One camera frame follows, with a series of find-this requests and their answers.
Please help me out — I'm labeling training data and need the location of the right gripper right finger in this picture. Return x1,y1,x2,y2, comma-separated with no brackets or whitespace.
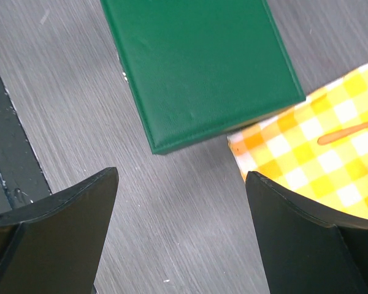
245,171,368,293

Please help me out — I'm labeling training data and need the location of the green jewelry box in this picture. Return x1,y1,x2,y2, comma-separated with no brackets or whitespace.
101,1,305,154

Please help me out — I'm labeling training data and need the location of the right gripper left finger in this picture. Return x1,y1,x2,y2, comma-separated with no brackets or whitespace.
0,167,119,293

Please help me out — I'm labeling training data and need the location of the orange white checkered cloth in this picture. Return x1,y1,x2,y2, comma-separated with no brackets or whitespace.
228,63,368,219

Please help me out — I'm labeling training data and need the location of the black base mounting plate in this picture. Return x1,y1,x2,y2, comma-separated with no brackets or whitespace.
0,77,52,214

